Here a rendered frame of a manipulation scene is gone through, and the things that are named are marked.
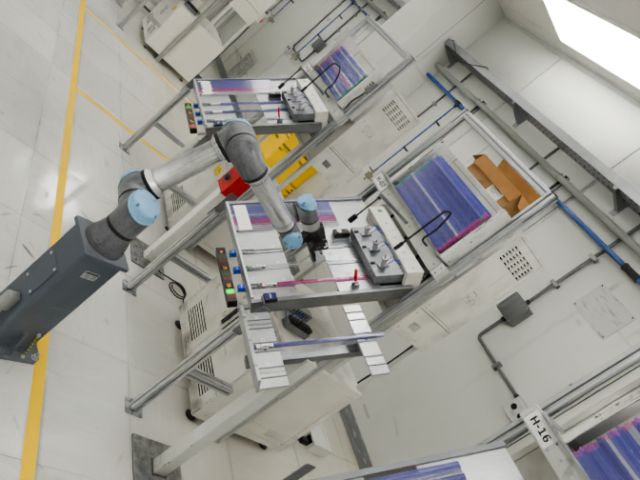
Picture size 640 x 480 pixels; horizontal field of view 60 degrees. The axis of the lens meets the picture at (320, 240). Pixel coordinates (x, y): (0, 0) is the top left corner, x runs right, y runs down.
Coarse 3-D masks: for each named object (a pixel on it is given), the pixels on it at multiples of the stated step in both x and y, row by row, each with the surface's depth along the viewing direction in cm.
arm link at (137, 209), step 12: (132, 192) 188; (144, 192) 190; (120, 204) 188; (132, 204) 185; (144, 204) 187; (156, 204) 193; (120, 216) 186; (132, 216) 185; (144, 216) 186; (156, 216) 190; (120, 228) 187; (132, 228) 187; (144, 228) 190
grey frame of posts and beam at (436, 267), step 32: (448, 128) 281; (384, 192) 280; (512, 224) 229; (160, 256) 285; (288, 256) 306; (128, 288) 289; (416, 288) 241; (384, 320) 244; (160, 384) 231; (256, 416) 263
